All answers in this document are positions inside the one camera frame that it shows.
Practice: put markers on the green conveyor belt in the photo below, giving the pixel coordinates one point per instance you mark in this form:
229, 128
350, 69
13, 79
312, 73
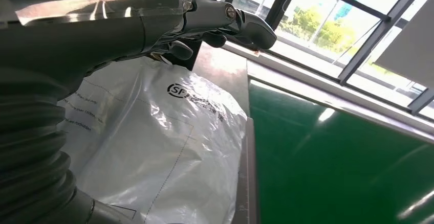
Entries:
322, 175

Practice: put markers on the dark window frame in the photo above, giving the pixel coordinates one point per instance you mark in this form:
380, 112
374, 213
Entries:
362, 51

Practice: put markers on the aluminium conveyor rail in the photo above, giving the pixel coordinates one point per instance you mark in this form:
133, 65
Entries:
339, 97

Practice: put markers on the grey roller blind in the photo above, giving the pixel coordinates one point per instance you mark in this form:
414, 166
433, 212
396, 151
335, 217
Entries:
410, 49

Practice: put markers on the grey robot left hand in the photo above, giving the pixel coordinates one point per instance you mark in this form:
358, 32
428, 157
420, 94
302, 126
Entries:
84, 29

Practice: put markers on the grey plastic courier bag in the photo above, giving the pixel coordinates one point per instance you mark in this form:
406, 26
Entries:
152, 141

